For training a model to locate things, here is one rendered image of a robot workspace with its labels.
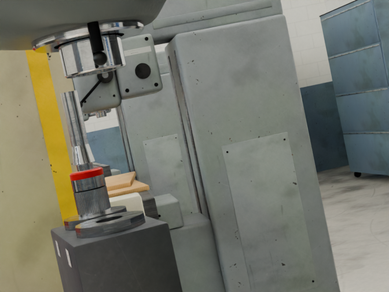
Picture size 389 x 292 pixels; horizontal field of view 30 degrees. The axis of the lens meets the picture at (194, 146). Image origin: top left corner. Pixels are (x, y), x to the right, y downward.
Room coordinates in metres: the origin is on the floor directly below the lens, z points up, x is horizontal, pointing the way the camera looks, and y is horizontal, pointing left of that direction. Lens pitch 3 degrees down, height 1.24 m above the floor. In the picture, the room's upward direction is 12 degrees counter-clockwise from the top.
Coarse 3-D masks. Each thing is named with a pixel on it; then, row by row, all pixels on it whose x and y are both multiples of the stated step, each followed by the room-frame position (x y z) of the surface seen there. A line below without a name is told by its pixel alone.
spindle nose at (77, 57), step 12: (108, 36) 0.54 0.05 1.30; (60, 48) 0.54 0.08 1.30; (72, 48) 0.53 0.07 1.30; (84, 48) 0.53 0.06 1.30; (108, 48) 0.54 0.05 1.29; (120, 48) 0.55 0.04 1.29; (72, 60) 0.53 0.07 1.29; (84, 60) 0.53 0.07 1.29; (108, 60) 0.54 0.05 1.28; (120, 60) 0.54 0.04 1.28; (72, 72) 0.54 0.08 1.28; (84, 72) 0.54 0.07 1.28; (96, 72) 0.57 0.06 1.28
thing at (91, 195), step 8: (96, 176) 1.00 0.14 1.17; (72, 184) 1.01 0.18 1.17; (80, 184) 1.00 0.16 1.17; (88, 184) 0.99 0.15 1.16; (96, 184) 1.00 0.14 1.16; (104, 184) 1.01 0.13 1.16; (80, 192) 1.00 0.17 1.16; (88, 192) 0.99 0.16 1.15; (96, 192) 1.00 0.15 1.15; (104, 192) 1.01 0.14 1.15; (80, 200) 1.00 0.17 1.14; (88, 200) 0.99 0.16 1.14; (96, 200) 1.00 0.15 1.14; (104, 200) 1.00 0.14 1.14; (80, 208) 1.00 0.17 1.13; (88, 208) 0.99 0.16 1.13; (96, 208) 1.00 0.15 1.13; (104, 208) 1.00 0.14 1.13; (80, 216) 1.00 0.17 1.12; (88, 216) 1.00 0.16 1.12
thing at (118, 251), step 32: (64, 224) 1.00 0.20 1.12; (96, 224) 0.90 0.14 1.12; (128, 224) 0.89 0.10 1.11; (160, 224) 0.88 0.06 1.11; (64, 256) 0.95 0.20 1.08; (96, 256) 0.85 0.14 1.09; (128, 256) 0.87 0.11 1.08; (160, 256) 0.88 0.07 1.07; (64, 288) 1.03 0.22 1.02; (96, 288) 0.85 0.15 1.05; (128, 288) 0.86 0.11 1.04; (160, 288) 0.88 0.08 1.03
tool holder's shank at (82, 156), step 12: (72, 96) 1.01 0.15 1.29; (72, 108) 1.01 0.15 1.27; (72, 120) 1.01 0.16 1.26; (72, 132) 1.01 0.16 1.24; (84, 132) 1.01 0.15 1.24; (72, 144) 1.01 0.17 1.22; (84, 144) 1.01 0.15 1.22; (72, 156) 1.01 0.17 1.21; (84, 156) 1.00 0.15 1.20; (84, 168) 1.01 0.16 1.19
